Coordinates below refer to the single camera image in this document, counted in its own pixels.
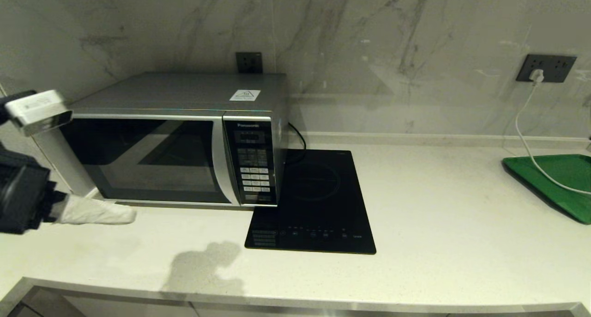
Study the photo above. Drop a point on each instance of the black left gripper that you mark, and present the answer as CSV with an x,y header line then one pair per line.
x,y
23,192

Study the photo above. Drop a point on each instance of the dark glass microwave door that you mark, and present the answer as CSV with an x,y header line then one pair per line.
x,y
138,160

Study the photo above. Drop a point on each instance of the silver Panasonic microwave oven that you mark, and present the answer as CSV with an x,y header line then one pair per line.
x,y
184,90

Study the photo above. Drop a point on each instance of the black induction cooktop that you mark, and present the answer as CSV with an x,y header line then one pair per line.
x,y
323,183

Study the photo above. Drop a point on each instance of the white power plug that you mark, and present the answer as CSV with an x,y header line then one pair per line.
x,y
536,76

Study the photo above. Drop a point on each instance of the green plastic tray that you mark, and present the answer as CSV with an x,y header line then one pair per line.
x,y
572,169

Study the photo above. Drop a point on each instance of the small black wall socket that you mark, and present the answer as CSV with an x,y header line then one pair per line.
x,y
249,63

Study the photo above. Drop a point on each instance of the wide black wall socket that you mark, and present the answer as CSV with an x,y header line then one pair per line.
x,y
558,68

